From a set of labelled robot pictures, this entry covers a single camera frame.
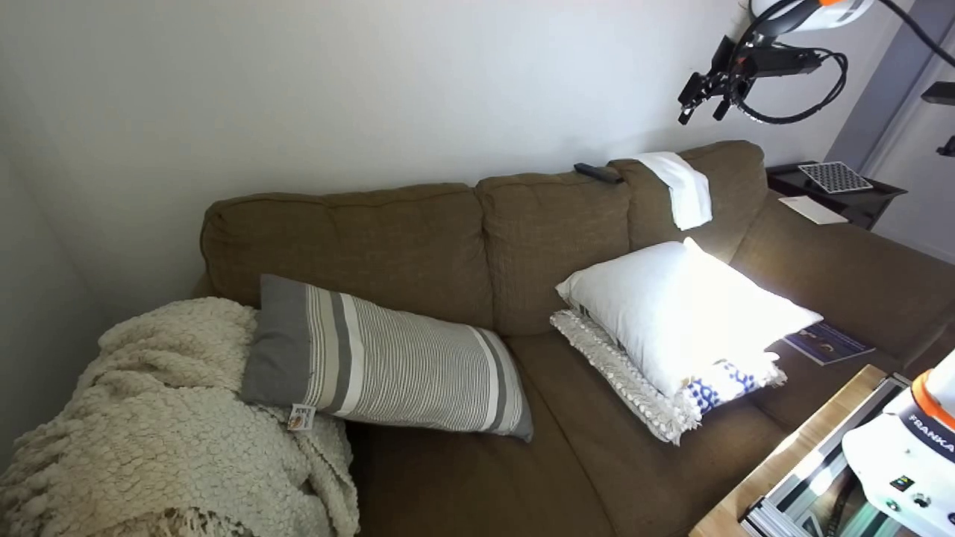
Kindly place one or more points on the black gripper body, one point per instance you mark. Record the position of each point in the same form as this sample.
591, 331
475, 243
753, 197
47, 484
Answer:
733, 70

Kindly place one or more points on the white cloth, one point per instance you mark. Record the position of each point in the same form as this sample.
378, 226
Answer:
687, 187

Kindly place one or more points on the black remote control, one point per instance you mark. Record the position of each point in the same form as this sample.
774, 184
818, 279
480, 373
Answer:
597, 170

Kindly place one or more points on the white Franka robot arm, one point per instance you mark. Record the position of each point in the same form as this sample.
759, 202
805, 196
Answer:
897, 458

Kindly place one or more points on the white pillow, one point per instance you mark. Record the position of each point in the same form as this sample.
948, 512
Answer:
687, 308

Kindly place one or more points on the lace trimmed blue patterned pillow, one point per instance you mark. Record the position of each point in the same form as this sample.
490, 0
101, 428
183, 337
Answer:
645, 391

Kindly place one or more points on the grey striped pillow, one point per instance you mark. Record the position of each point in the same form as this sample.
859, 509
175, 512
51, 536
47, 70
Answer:
389, 361

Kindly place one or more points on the checkerboard pattern board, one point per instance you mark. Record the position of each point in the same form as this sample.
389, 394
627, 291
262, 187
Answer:
833, 176

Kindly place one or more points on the white paper sheet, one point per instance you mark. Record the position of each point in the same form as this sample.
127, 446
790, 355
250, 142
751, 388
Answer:
812, 209

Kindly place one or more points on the dark wooden side table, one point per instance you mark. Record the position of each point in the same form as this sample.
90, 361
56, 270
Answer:
854, 202

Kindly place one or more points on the dark blue book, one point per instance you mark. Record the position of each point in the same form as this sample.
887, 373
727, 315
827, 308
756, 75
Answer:
827, 345

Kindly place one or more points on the brown fabric sofa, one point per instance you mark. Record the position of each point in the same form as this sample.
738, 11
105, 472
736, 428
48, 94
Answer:
420, 239

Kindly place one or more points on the wooden robot table board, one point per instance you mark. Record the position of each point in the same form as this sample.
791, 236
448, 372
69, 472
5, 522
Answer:
765, 479

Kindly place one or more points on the cream knitted blanket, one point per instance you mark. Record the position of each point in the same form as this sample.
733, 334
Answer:
160, 428

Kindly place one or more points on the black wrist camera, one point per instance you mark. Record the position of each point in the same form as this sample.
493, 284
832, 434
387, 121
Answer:
791, 60

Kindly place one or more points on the aluminium mounting frame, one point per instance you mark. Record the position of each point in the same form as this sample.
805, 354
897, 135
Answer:
817, 488

